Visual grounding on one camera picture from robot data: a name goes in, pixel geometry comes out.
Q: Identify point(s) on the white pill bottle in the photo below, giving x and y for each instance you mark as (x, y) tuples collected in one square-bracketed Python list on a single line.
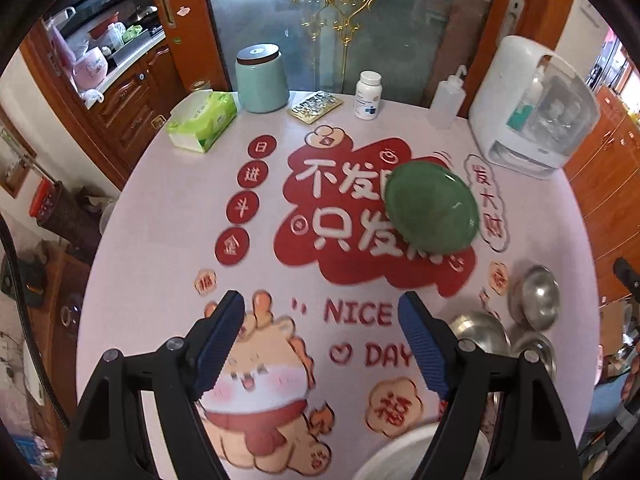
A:
[(368, 100)]

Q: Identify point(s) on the white bottle teal base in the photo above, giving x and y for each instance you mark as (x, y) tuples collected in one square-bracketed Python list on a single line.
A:
[(522, 110)]

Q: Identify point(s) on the brown wooden side cabinet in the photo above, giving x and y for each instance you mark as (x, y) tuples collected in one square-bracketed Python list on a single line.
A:
[(50, 310)]

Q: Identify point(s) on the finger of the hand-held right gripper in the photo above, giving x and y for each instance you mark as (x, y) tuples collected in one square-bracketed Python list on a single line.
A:
[(627, 277)]

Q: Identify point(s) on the wooden wall frame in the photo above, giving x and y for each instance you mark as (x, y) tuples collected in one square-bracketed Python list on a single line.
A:
[(15, 160)]

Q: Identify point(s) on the clear squeeze bottle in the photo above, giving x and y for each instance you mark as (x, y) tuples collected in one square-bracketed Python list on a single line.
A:
[(445, 105)]

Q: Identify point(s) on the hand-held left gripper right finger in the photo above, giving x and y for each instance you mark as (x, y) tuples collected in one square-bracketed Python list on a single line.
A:
[(425, 345)]

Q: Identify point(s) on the green tissue pack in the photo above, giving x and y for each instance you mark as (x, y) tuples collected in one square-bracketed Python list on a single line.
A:
[(205, 120)]

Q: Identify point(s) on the plain white plate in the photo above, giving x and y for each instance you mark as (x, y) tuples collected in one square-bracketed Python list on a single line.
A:
[(395, 455)]

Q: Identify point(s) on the printed pink tablecloth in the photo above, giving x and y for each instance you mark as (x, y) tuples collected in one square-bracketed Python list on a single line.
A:
[(165, 260)]

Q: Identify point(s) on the white storage box clear lid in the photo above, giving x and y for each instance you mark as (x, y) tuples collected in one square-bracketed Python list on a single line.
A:
[(500, 90)]

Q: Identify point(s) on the glass door gold ornament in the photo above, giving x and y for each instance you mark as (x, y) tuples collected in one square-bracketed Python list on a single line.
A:
[(400, 35)]

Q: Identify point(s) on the mint green canister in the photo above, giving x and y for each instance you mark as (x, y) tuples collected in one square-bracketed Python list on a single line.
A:
[(260, 85)]

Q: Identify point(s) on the pink plastic container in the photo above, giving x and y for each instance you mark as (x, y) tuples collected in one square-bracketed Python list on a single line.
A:
[(90, 67)]

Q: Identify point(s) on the tall wooden wall cabinet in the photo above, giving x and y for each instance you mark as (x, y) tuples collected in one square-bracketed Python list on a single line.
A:
[(615, 160)]

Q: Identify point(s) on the small steel bowl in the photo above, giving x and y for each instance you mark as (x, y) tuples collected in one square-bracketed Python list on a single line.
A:
[(540, 297)]

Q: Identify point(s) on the pink-sided steel bowl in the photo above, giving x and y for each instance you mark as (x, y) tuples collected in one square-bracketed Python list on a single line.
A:
[(482, 332)]

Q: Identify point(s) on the wooden kitchen cabinet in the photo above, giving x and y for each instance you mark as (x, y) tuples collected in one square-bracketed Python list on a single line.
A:
[(130, 110)]

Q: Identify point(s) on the green plate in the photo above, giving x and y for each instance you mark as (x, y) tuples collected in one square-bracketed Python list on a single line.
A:
[(430, 205)]

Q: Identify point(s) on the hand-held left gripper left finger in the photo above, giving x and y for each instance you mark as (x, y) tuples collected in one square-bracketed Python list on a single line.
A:
[(220, 340)]

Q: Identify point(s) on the dark plastic crate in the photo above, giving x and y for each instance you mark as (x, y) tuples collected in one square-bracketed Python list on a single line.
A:
[(60, 210)]

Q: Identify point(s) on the blister pill pack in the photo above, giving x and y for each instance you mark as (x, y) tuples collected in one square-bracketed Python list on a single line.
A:
[(316, 106)]

